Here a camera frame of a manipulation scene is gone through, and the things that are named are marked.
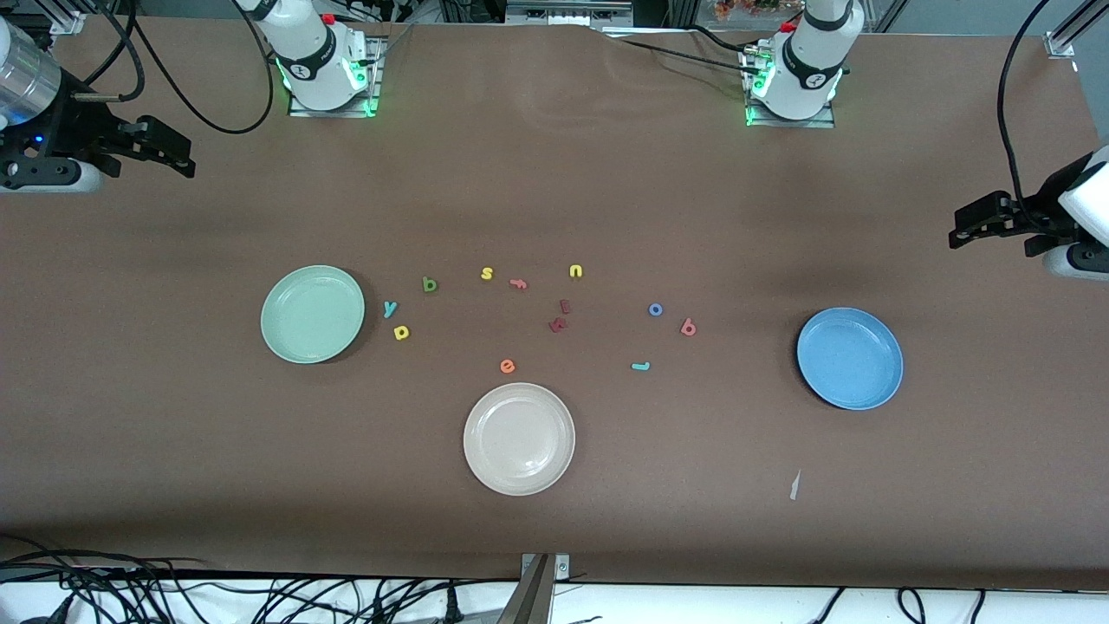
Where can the green plate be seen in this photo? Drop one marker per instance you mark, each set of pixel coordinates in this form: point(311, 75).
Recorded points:
point(313, 314)

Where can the beige plate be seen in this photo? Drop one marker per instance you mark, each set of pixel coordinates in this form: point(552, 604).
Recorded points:
point(519, 438)

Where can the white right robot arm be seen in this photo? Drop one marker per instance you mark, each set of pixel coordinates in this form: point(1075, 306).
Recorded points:
point(308, 43)

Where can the white tape scrap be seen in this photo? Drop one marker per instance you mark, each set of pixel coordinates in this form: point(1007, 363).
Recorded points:
point(794, 485)

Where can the dark red letter k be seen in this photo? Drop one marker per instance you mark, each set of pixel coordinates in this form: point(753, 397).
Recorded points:
point(558, 325)

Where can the aluminium frame corner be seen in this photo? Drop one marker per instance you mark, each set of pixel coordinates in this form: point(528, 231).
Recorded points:
point(1070, 35)
point(65, 17)

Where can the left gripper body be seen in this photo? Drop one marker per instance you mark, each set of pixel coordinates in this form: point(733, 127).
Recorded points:
point(1037, 217)

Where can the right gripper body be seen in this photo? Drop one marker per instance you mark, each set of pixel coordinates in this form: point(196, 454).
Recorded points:
point(71, 130)

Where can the orange flowers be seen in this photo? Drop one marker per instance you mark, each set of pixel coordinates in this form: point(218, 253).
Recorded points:
point(754, 7)

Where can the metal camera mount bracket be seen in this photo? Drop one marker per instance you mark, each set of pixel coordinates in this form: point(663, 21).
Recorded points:
point(537, 589)

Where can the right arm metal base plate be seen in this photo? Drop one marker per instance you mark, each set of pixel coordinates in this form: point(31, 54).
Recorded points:
point(379, 78)

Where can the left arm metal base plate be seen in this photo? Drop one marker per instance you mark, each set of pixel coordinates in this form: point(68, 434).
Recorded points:
point(788, 123)

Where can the grey equipment box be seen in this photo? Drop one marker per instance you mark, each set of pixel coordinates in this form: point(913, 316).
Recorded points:
point(567, 10)

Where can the blue plate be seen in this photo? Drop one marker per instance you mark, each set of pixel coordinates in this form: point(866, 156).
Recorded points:
point(850, 358)

